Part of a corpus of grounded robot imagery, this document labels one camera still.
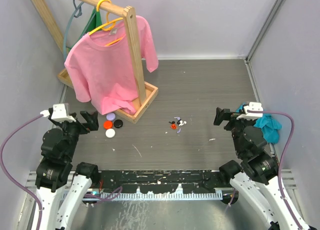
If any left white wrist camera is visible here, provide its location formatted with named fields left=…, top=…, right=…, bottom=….
left=40, top=103, right=76, bottom=123

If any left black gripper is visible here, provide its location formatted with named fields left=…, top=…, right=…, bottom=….
left=50, top=109, right=98, bottom=159

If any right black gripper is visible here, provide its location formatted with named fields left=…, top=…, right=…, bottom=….
left=213, top=106, right=255, bottom=155

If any black earbud case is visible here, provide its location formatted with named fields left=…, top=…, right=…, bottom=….
left=113, top=119, right=124, bottom=129

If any yellow hanger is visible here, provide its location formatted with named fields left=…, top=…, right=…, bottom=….
left=89, top=0, right=124, bottom=46

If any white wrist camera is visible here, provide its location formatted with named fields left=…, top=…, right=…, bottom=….
left=236, top=102, right=263, bottom=120
left=40, top=103, right=76, bottom=123

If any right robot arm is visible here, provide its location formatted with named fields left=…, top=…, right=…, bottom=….
left=213, top=102, right=313, bottom=229

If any teal crumpled cloth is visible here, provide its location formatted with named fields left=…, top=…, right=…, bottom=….
left=235, top=102, right=283, bottom=143

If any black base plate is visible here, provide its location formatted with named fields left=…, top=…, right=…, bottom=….
left=100, top=170, right=232, bottom=194

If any purple earbud case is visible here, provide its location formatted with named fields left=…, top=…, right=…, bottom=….
left=106, top=112, right=116, bottom=121

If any wooden clothes rack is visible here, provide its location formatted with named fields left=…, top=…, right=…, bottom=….
left=31, top=0, right=159, bottom=124

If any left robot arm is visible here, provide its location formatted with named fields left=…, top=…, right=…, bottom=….
left=35, top=108, right=100, bottom=229

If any green garment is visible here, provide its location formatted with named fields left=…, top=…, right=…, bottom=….
left=79, top=9, right=102, bottom=39

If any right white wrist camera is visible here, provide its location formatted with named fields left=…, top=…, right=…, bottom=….
left=236, top=102, right=263, bottom=120

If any teal hanger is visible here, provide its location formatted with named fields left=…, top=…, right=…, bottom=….
left=62, top=0, right=84, bottom=60

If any red earbud case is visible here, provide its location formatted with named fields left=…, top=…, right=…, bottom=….
left=103, top=120, right=113, bottom=130

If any pink t-shirt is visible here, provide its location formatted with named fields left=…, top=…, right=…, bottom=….
left=63, top=15, right=159, bottom=115

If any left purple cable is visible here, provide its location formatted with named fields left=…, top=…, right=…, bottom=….
left=0, top=114, right=48, bottom=230

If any white earbud case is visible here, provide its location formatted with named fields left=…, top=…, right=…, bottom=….
left=105, top=128, right=116, bottom=138

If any white slotted cable duct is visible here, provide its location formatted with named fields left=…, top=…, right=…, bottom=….
left=57, top=189, right=224, bottom=201

